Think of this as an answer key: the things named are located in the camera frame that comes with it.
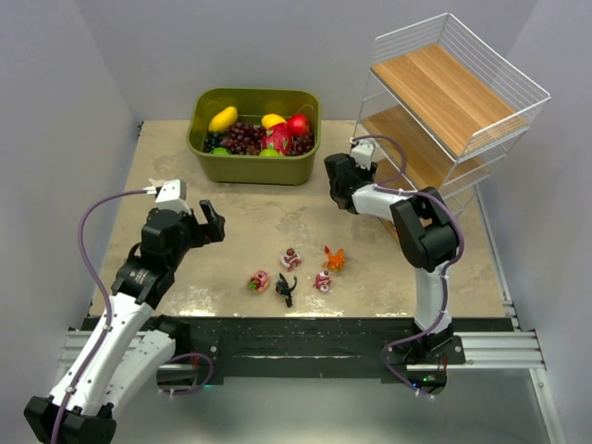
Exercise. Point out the yellow lemon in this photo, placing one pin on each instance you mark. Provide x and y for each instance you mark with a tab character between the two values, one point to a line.
268	121

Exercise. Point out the yellow mango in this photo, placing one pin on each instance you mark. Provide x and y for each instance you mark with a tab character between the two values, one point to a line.
223	120

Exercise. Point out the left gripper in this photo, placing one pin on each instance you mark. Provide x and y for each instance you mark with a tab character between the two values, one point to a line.
199	227

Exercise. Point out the pink bear strawberry toy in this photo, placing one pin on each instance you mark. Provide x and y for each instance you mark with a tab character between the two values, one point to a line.
259	281

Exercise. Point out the olive green plastic bin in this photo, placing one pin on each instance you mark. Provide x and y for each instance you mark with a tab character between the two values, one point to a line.
252	104

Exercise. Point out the green pear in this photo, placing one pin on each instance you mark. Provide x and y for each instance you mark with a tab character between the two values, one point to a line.
270	152

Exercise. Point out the red apple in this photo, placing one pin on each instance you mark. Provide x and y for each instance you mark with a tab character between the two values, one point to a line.
299	125

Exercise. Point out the dark blue grape bunch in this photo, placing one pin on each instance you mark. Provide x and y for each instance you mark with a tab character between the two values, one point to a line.
212	140

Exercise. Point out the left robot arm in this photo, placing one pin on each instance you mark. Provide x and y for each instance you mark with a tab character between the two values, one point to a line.
128	343

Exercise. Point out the black cat toy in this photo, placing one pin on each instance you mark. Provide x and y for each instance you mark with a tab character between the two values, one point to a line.
285	290

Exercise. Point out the pink strawberry cake toy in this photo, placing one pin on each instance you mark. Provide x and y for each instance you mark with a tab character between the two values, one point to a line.
290	259

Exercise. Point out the white wire wooden shelf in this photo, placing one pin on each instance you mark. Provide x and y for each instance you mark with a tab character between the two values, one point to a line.
443	108

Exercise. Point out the pink red bear toy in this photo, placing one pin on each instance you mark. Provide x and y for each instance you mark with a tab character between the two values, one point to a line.
322	281

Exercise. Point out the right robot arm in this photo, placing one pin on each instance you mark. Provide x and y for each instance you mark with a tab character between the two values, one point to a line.
429	236

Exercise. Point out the purple grape bunch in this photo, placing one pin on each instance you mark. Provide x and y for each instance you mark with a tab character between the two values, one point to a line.
245	139

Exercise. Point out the pink dragon fruit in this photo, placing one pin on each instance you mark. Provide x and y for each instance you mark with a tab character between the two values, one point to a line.
278	138

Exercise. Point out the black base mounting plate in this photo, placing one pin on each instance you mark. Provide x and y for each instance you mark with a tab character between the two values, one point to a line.
218	348

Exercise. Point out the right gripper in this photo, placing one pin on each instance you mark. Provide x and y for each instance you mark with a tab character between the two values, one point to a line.
340	180

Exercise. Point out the orange fox toy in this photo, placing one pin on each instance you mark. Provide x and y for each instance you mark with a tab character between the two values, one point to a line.
335	260

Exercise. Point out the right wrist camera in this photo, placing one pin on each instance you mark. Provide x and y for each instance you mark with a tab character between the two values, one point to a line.
361	152

